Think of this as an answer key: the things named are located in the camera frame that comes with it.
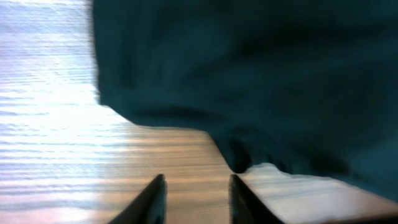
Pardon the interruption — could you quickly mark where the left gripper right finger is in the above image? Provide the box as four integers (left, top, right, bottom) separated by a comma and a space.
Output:
229, 174, 284, 224

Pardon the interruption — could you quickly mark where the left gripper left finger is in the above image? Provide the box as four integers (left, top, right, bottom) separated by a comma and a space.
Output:
109, 174, 167, 224

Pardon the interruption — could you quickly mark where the black polo shirt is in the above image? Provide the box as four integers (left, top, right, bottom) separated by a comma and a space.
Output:
93, 0, 397, 200

